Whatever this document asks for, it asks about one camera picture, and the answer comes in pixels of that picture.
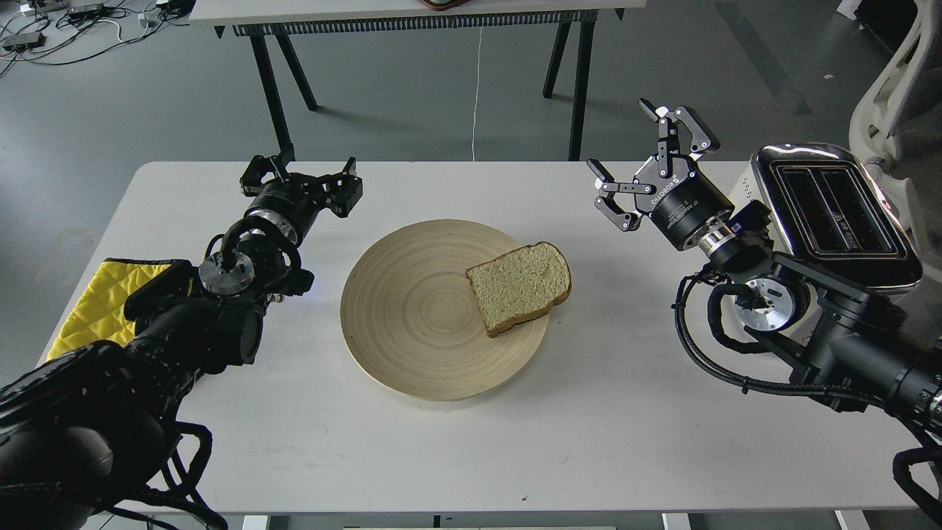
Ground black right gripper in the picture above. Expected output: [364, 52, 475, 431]
[587, 98, 734, 251]

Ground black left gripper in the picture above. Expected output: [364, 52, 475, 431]
[240, 154, 363, 229]

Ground slice of bread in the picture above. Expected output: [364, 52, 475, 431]
[465, 241, 573, 338]

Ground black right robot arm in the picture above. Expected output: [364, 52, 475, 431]
[587, 99, 941, 523]

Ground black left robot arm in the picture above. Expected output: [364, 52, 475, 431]
[1, 152, 363, 529]

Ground cream and chrome toaster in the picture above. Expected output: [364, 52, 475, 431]
[730, 142, 923, 302]

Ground round wooden plate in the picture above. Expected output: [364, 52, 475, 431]
[340, 220, 550, 402]

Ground background table with black legs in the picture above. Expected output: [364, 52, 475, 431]
[188, 0, 647, 163]

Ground yellow quilted cloth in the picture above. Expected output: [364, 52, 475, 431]
[43, 258, 191, 361]

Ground white office chair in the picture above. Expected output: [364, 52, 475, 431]
[849, 1, 940, 268]

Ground white hanging cable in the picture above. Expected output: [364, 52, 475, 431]
[471, 26, 485, 162]

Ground cables and power strips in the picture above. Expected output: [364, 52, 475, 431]
[0, 0, 196, 78]

